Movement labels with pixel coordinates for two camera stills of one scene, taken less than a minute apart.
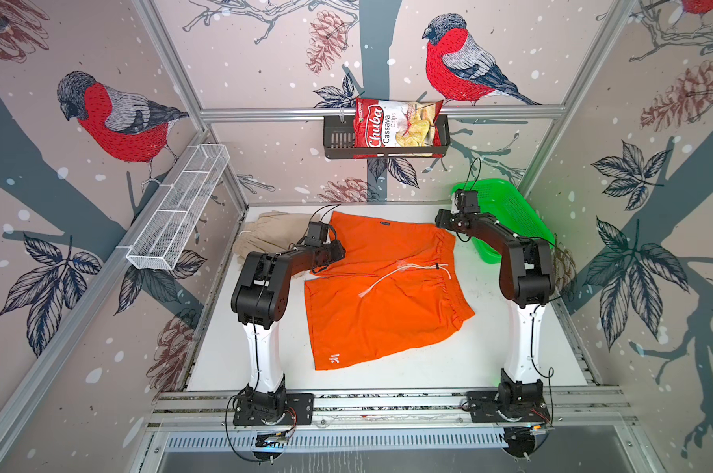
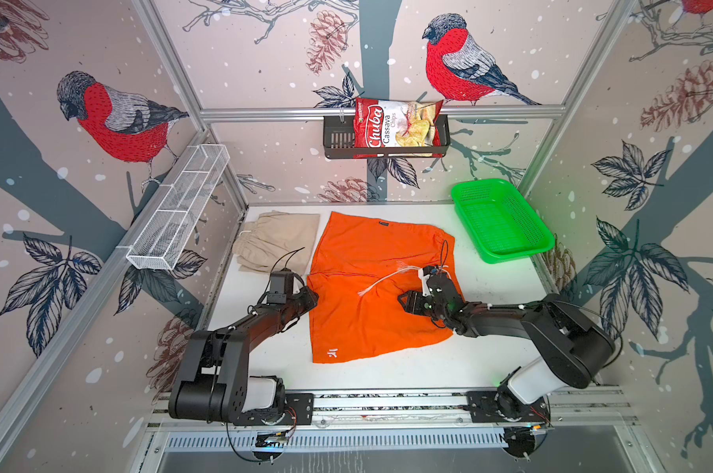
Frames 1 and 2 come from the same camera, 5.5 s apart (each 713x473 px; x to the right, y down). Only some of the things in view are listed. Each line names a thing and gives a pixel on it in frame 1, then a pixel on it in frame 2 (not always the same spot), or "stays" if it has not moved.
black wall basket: (339, 143) stays
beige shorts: (271, 231) stays
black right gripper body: (447, 220) -> (426, 307)
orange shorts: (396, 288) stays
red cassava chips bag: (390, 123) stays
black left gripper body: (331, 252) -> (301, 302)
